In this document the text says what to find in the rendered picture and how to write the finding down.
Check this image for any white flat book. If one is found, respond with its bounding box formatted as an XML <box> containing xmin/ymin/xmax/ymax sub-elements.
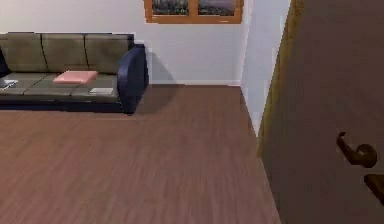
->
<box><xmin>88</xmin><ymin>87</ymin><xmax>115</xmax><ymax>96</ymax></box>

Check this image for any orange framed window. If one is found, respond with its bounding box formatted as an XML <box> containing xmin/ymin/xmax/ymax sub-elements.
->
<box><xmin>143</xmin><ymin>0</ymin><xmax>245</xmax><ymax>25</ymax></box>

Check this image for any pink cushion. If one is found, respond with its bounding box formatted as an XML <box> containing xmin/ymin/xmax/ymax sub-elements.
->
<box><xmin>52</xmin><ymin>70</ymin><xmax>100</xmax><ymax>85</ymax></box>

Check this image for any brown room door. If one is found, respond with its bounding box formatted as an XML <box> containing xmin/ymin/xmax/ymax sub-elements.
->
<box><xmin>256</xmin><ymin>0</ymin><xmax>384</xmax><ymax>224</ymax></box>

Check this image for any grey and navy sofa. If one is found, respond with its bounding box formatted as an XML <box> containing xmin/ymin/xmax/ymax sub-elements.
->
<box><xmin>0</xmin><ymin>31</ymin><xmax>150</xmax><ymax>115</ymax></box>

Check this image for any grey flat laptop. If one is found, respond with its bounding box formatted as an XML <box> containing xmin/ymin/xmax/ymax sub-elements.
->
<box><xmin>0</xmin><ymin>79</ymin><xmax>19</xmax><ymax>90</ymax></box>

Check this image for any dark brown door handle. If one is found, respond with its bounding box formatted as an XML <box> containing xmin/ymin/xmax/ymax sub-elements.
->
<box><xmin>335</xmin><ymin>131</ymin><xmax>379</xmax><ymax>169</ymax></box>

